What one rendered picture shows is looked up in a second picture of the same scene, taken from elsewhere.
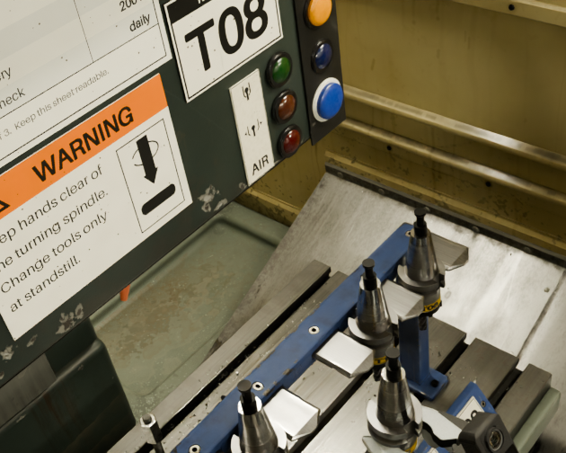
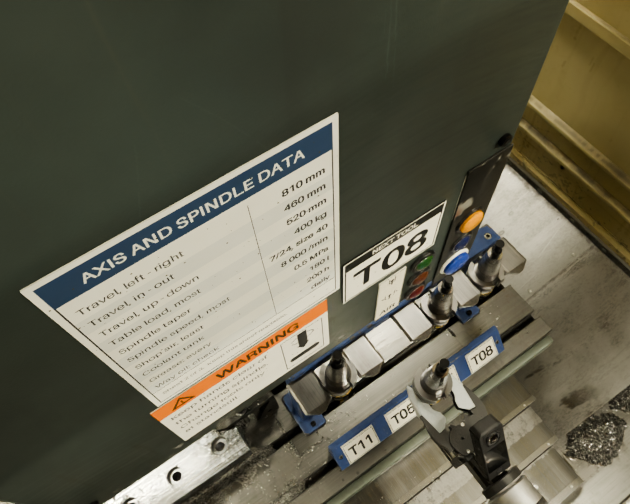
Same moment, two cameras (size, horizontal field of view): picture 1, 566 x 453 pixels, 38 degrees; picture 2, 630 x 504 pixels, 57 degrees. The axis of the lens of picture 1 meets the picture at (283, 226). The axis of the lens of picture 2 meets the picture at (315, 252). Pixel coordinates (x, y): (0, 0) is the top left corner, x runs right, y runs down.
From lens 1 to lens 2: 33 cm
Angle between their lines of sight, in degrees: 23
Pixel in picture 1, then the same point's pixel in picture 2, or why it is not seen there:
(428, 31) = (562, 44)
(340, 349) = (411, 317)
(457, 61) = (576, 76)
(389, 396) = (432, 381)
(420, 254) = (488, 267)
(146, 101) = (312, 315)
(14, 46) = (216, 331)
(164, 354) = not seen: hidden behind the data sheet
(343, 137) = not seen: hidden behind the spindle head
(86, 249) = (245, 390)
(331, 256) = not seen: hidden behind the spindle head
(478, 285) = (525, 233)
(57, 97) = (243, 340)
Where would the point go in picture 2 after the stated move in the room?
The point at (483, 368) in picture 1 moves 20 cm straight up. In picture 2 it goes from (506, 310) to (531, 272)
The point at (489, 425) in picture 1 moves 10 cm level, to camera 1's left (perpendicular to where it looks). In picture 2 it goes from (492, 430) to (424, 420)
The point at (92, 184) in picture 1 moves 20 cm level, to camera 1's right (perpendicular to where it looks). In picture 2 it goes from (258, 364) to (508, 400)
